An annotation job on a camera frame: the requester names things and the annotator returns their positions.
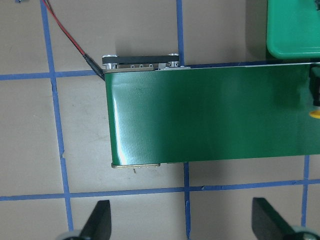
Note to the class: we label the green plastic tray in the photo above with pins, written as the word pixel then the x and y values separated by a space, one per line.
pixel 293 29

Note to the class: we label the green conveyor belt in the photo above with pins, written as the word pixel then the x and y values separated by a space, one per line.
pixel 161 112

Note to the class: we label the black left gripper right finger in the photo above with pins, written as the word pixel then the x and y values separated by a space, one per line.
pixel 267 223

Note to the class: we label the yellow push button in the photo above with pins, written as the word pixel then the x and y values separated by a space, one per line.
pixel 314 87

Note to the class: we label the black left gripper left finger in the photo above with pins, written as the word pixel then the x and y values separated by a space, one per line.
pixel 99 223

